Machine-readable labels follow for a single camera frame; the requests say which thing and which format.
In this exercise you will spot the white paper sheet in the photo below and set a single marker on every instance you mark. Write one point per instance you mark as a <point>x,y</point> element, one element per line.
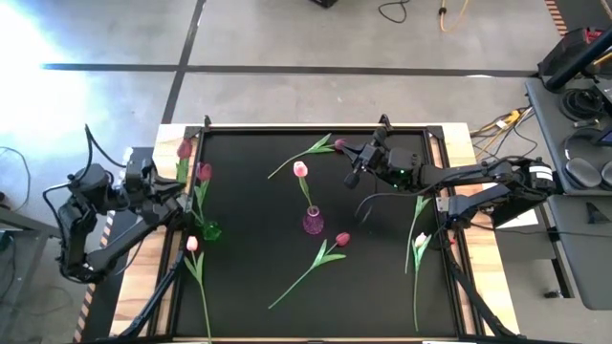
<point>523,220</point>

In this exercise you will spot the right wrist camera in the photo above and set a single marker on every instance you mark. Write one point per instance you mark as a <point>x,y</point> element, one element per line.
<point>380,138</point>

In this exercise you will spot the grey side table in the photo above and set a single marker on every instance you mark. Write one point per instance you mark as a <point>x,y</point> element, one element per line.
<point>574,248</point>

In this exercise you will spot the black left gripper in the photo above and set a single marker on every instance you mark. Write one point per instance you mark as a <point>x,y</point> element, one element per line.
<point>146,193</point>

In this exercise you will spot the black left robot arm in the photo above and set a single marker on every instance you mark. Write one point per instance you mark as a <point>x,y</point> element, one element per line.
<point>91,184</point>

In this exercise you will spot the dark red artificial tulip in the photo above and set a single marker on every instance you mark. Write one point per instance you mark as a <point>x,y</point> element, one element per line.
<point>342,239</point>
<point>204,171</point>
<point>320,148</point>
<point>184,149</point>

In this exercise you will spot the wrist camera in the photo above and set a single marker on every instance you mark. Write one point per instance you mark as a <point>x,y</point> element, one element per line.
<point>139,168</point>
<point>380,138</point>

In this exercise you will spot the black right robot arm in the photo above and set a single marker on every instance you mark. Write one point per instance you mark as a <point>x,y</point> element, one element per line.
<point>478,172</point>

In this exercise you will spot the green glass vase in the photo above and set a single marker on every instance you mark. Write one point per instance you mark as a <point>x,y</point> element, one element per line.
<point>211,230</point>

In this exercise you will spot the black headphones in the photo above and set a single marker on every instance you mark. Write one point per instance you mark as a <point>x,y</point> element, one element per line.
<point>581,172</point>

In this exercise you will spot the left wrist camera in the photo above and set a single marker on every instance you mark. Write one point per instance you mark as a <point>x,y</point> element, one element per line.
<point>139,168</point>

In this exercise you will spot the purple glass vase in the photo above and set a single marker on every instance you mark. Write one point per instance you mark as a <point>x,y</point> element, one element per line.
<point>313,222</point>

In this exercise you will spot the black pole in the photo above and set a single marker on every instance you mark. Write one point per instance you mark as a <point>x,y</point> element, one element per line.
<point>574,64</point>

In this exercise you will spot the pink artificial tulip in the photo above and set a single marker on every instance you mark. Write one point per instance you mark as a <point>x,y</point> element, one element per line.
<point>421,203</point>
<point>191,243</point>
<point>300,168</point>
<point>420,239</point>

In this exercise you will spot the black table frame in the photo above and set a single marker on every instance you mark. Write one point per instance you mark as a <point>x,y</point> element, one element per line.
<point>287,129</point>

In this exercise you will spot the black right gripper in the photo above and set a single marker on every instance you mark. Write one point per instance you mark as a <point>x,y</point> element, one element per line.
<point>378,165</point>

